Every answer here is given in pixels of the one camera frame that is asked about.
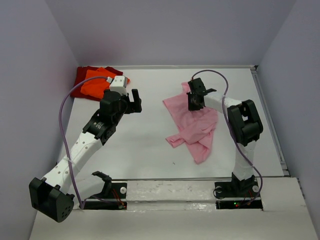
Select pink t shirt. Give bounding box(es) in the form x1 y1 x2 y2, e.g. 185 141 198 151
162 82 219 164

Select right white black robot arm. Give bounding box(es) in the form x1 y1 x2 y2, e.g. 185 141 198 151
187 78 264 200

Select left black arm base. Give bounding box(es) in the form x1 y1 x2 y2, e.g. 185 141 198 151
84 181 128 211

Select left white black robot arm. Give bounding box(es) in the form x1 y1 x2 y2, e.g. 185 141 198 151
28 89 142 223

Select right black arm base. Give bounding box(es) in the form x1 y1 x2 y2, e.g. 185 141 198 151
212 181 263 210

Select orange folded t shirt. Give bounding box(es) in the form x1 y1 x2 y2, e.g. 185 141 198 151
80 67 123 100

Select dark red folded t shirt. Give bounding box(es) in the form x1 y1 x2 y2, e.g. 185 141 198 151
69 65 124 102

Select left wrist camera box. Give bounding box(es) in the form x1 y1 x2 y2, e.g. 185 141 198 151
109 75 128 96

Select aluminium table edge rail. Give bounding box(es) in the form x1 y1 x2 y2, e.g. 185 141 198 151
250 65 291 177

